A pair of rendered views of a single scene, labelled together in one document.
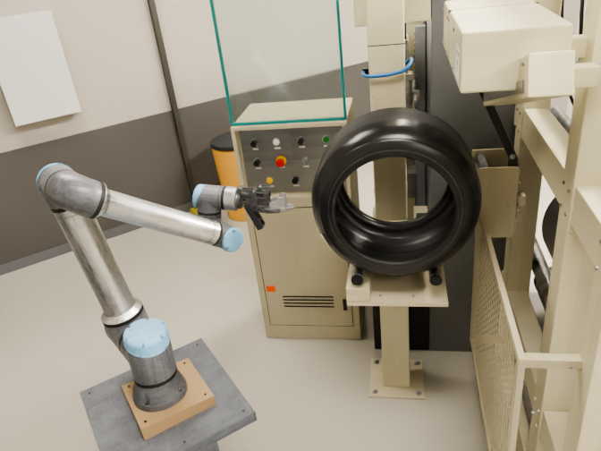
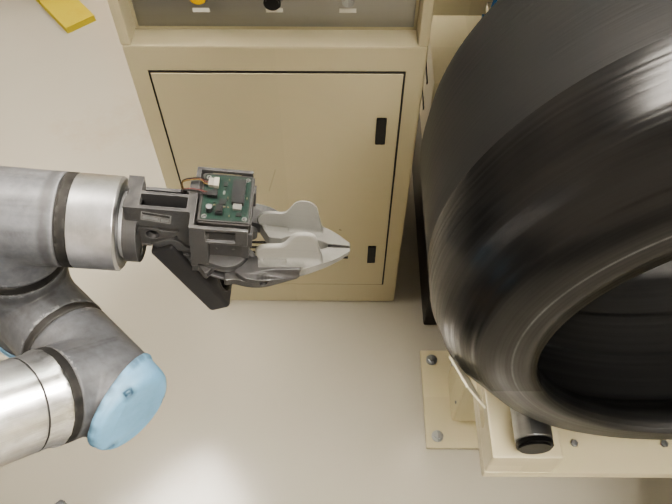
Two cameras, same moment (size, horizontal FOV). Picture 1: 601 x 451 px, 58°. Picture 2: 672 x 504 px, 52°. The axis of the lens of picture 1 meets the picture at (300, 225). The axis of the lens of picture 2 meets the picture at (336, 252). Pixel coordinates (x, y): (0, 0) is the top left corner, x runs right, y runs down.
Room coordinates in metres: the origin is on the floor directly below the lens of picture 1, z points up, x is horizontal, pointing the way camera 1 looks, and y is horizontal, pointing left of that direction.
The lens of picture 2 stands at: (1.42, 0.11, 1.72)
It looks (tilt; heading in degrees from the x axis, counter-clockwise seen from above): 56 degrees down; 348
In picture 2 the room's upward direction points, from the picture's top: straight up
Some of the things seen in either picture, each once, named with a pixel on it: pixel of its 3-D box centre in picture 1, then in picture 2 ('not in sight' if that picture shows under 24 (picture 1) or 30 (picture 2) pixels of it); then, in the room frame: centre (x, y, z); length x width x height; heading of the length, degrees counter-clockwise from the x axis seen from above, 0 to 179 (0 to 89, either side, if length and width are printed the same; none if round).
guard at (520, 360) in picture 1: (489, 346); not in sight; (1.48, -0.63, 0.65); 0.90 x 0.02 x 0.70; 168
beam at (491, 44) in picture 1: (495, 37); not in sight; (1.59, -0.62, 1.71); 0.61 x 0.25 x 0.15; 168
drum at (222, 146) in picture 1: (242, 176); not in sight; (4.17, 0.43, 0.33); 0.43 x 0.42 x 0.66; 118
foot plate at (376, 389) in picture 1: (396, 377); (474, 397); (2.03, -0.39, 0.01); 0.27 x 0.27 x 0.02; 78
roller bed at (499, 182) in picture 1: (493, 192); not in sight; (1.91, -0.77, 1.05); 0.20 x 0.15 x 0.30; 168
